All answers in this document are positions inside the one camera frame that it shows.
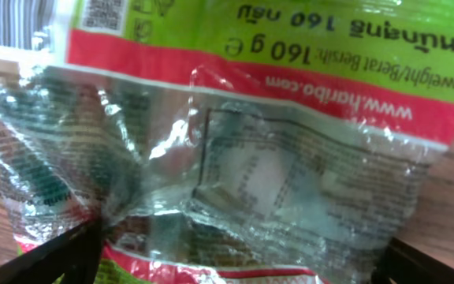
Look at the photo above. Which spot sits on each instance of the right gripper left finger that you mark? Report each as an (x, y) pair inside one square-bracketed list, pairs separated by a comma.
[(70, 258)]

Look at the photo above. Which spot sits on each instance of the green snack bag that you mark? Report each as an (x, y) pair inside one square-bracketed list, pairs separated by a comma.
[(220, 141)]

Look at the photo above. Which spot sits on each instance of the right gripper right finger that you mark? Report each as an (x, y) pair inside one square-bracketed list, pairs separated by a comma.
[(404, 264)]

